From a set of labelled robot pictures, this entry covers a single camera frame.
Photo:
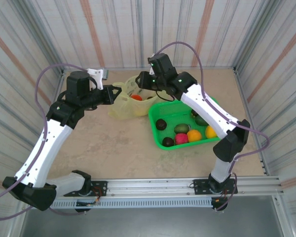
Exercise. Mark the red-orange fake persimmon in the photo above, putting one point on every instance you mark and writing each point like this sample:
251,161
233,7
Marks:
136,97

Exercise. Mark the yellow-green plastic bag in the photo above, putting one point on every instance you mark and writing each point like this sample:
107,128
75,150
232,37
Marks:
123,108

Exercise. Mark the green fake avocado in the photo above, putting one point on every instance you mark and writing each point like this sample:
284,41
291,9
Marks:
181,128

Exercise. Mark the green fake lime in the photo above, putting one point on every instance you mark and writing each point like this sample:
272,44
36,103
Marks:
200,121

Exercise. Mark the orange fake orange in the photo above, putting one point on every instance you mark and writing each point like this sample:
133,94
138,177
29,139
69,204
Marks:
194,136

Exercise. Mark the yellow fake lemon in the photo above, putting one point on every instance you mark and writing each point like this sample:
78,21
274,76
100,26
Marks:
209,132

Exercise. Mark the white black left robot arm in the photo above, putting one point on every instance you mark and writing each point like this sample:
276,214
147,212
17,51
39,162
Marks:
47,145

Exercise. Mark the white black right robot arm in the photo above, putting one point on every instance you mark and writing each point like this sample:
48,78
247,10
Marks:
207,108

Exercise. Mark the pink-red fake apple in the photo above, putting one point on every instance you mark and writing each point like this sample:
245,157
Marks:
181,139

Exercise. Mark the green plastic mesh basket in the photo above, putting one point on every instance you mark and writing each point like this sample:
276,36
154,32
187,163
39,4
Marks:
167,111

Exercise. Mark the dark mangosteen with green calyx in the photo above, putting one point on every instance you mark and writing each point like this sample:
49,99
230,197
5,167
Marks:
194,114

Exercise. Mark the dark avocado lower left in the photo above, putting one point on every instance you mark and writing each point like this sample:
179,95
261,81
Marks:
168,142

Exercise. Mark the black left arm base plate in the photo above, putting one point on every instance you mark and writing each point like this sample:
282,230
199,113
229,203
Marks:
101,185

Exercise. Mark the aluminium mounting rail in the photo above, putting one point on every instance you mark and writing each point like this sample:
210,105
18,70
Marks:
150,185

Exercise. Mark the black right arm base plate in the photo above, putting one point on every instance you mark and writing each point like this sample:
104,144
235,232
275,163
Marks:
199,186

